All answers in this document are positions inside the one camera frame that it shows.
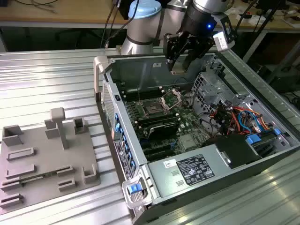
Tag black monitor stand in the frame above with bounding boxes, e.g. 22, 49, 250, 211
255, 0, 290, 10

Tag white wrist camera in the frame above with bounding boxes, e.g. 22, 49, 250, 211
212, 31, 230, 53

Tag blue case latch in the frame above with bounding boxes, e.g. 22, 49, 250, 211
127, 184, 142, 195

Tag small white box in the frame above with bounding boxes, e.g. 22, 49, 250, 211
236, 13, 254, 23

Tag green RAM stick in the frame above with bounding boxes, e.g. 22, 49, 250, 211
139, 115, 180, 128
20, 172, 60, 185

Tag black plastic air shroud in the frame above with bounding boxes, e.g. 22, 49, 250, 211
202, 135, 263, 170

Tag blue disk carrier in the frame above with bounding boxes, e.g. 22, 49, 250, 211
245, 133, 263, 146

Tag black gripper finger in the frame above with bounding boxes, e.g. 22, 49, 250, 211
183, 35, 213, 70
163, 32, 188, 72

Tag silver chipset heatsink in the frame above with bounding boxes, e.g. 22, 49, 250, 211
179, 135, 199, 150

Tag grey power supply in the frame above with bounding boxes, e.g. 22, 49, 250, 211
147, 143, 234, 199

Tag grey PC case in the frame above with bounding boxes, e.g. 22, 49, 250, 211
93, 52, 300, 225

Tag white pink box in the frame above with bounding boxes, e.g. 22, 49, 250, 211
282, 15, 300, 26

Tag wooden desk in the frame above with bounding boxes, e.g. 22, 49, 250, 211
0, 0, 300, 32

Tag green motherboard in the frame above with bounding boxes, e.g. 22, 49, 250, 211
120, 85, 222, 164

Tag perforated metal drive cage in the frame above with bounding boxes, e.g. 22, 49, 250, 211
190, 70, 236, 114

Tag CPU socket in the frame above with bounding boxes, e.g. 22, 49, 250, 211
138, 98, 169, 117

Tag metal socket cover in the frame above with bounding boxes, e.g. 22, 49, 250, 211
160, 90, 183, 111

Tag black graphics card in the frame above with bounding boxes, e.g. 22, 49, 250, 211
145, 121, 180, 141

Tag grey parts rack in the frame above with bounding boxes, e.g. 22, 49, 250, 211
0, 107, 102, 213

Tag coloured wire bundle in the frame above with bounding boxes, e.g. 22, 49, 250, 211
208, 105, 276, 138

